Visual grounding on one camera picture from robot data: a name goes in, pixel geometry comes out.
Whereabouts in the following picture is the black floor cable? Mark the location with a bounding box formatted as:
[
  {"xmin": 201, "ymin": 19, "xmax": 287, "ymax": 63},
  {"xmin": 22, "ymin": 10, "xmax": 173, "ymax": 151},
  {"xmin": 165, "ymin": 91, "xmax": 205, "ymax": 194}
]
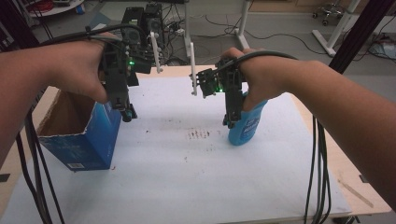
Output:
[{"xmin": 204, "ymin": 13, "xmax": 331, "ymax": 56}]

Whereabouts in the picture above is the white round table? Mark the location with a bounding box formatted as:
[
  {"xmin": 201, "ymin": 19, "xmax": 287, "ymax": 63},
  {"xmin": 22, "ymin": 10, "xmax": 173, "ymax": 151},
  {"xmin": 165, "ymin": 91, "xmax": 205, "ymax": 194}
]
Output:
[{"xmin": 27, "ymin": 0, "xmax": 86, "ymax": 19}]

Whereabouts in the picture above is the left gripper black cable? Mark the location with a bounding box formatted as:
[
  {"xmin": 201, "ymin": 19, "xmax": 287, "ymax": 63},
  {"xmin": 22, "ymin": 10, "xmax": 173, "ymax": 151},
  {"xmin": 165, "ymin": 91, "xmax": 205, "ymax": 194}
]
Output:
[{"xmin": 39, "ymin": 22, "xmax": 148, "ymax": 49}]

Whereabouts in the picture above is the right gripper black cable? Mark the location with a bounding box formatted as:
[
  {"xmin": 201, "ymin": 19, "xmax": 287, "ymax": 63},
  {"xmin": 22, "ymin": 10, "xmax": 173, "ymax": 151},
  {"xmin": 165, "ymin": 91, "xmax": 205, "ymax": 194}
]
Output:
[{"xmin": 214, "ymin": 49, "xmax": 301, "ymax": 77}]

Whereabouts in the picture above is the person's right hand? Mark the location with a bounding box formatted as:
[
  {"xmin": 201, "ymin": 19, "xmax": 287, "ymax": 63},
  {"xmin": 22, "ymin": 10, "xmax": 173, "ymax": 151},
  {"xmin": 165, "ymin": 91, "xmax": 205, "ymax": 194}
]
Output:
[{"xmin": 220, "ymin": 47, "xmax": 294, "ymax": 112}]

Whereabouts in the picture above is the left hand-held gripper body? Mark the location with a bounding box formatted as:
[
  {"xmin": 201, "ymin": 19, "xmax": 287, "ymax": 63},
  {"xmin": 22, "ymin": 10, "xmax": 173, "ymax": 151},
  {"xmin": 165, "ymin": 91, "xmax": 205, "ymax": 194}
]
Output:
[{"xmin": 99, "ymin": 31, "xmax": 163, "ymax": 111}]

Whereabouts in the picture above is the person's left hand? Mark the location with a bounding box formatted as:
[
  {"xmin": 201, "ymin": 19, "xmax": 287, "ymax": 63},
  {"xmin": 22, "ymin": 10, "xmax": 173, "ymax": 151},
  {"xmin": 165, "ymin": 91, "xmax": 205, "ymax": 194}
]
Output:
[{"xmin": 46, "ymin": 32, "xmax": 122, "ymax": 105}]

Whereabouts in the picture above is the black computer tower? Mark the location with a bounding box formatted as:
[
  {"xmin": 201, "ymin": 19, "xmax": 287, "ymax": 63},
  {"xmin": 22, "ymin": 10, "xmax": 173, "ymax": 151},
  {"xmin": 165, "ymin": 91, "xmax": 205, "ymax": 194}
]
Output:
[{"xmin": 120, "ymin": 3, "xmax": 165, "ymax": 62}]

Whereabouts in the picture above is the office chair wheeled base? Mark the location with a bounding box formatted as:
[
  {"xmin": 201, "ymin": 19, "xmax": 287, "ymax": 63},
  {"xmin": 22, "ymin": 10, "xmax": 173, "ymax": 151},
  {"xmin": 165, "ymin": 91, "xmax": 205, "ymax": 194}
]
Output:
[{"xmin": 312, "ymin": 3, "xmax": 347, "ymax": 27}]

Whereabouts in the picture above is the hanging black cable bundle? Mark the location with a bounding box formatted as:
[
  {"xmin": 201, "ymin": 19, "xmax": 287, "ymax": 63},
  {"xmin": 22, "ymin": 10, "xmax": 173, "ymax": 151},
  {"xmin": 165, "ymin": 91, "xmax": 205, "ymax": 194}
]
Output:
[
  {"xmin": 303, "ymin": 114, "xmax": 332, "ymax": 224},
  {"xmin": 15, "ymin": 90, "xmax": 67, "ymax": 224}
]

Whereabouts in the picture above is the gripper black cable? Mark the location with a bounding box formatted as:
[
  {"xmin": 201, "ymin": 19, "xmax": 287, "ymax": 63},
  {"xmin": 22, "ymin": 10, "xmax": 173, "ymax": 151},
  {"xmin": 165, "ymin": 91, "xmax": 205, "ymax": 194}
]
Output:
[
  {"xmin": 214, "ymin": 49, "xmax": 301, "ymax": 77},
  {"xmin": 39, "ymin": 22, "xmax": 148, "ymax": 49}
]

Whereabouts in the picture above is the black metal frame pole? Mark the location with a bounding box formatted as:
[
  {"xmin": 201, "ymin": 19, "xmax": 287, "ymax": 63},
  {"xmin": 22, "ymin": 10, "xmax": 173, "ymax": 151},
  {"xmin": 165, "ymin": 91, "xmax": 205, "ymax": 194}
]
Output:
[
  {"xmin": 328, "ymin": 0, "xmax": 396, "ymax": 75},
  {"xmin": 0, "ymin": 0, "xmax": 41, "ymax": 52}
]

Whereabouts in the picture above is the beige tape strip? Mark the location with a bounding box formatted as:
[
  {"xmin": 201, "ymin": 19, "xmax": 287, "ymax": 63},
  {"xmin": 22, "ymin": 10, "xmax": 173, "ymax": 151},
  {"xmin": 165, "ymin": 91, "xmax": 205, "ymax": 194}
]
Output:
[{"xmin": 337, "ymin": 178, "xmax": 375, "ymax": 209}]

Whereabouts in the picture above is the light blue plastic bottle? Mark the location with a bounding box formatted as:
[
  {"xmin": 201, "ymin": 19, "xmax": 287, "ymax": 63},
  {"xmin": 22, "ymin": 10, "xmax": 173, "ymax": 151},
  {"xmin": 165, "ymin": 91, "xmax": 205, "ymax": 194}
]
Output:
[{"xmin": 228, "ymin": 91, "xmax": 269, "ymax": 147}]

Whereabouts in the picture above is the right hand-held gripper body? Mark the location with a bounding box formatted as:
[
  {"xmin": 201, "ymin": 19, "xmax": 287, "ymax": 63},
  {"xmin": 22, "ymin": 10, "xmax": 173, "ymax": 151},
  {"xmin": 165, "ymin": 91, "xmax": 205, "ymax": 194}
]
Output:
[{"xmin": 189, "ymin": 41, "xmax": 245, "ymax": 121}]

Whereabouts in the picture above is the dark blue cardboard box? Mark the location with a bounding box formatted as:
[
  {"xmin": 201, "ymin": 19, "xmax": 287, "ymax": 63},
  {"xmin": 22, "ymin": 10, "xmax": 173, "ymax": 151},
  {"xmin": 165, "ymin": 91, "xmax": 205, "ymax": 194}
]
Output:
[{"xmin": 36, "ymin": 88, "xmax": 122, "ymax": 173}]

